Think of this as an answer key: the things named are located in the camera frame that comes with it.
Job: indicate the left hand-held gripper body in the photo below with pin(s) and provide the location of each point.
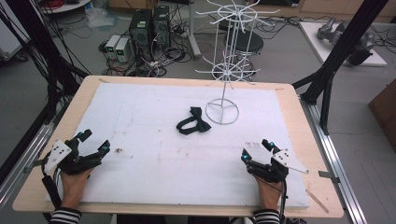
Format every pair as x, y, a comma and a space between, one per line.
67, 160

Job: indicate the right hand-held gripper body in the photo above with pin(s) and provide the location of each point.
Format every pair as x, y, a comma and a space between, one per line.
269, 171

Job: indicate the person's right hand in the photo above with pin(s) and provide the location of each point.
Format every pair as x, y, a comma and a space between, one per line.
268, 194

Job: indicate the person's left hand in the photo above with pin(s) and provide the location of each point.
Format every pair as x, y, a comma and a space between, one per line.
74, 188

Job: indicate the white foam board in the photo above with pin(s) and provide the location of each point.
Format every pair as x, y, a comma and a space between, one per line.
149, 155

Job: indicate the thin wooden stick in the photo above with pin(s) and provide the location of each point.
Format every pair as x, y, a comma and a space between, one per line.
317, 201

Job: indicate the black bow tie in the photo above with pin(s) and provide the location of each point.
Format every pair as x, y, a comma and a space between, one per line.
193, 123

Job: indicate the white power supply unit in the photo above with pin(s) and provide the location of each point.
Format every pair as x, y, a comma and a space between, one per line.
122, 50
111, 46

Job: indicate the black round stool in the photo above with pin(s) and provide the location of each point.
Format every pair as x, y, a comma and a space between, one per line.
247, 42

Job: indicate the white floor board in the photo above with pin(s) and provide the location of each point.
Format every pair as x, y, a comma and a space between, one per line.
314, 40

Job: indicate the clear plastic bag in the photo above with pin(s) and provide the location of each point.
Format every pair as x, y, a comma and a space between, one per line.
101, 17

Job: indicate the black computer tower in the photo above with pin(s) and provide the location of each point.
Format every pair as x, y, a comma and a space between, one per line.
162, 28
140, 29

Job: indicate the brown wooden cabinet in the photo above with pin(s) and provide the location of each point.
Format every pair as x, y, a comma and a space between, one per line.
384, 112

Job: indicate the round white table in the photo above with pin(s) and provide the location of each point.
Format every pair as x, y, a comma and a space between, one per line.
67, 6

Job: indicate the grey stand leg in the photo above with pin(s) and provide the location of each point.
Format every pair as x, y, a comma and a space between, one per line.
193, 37

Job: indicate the aluminium rail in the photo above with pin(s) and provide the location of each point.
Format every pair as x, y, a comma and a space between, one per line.
21, 168
336, 161

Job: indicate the metal clamp bracket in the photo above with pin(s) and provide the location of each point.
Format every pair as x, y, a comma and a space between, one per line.
328, 176

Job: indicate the black metal frame post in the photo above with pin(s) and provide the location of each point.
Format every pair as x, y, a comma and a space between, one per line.
40, 46
339, 53

